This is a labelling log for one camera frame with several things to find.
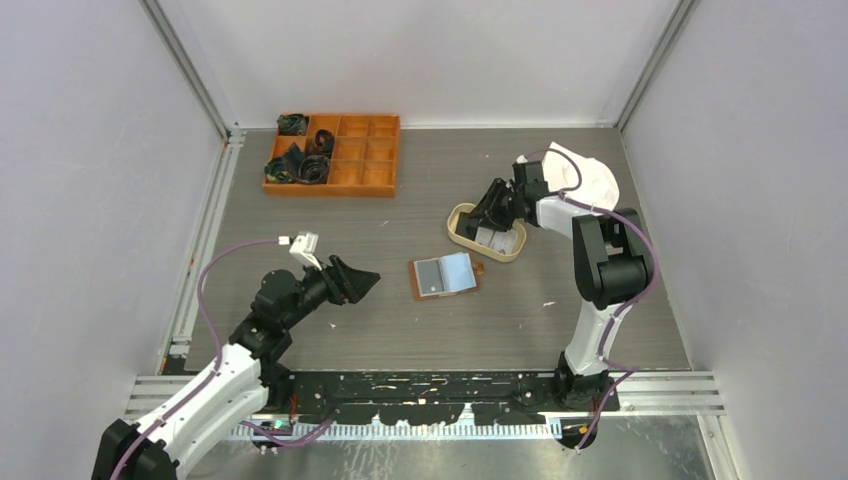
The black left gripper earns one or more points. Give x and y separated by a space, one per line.
344 283

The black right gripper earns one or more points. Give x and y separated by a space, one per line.
488 206

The orange leather card holder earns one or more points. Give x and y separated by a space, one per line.
461 272

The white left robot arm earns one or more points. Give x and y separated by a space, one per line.
244 375

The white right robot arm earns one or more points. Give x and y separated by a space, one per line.
612 259

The silver VIP card in tray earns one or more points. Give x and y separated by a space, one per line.
504 243

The black card in tray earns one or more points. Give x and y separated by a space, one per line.
466 226

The beige oval tray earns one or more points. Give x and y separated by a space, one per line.
472 245

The white bucket hat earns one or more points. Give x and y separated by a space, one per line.
586 172

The black rolled belt lower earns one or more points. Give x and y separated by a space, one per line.
314 170

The black rolled belt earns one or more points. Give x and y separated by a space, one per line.
323 143
314 170

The orange wooden compartment organizer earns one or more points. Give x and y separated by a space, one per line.
364 162

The black rolled belt centre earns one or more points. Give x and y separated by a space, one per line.
323 143

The dark rolled belt top-left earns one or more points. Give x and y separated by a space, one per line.
294 124

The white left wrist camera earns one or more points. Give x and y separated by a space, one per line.
302 247

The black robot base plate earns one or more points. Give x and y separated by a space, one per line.
424 398

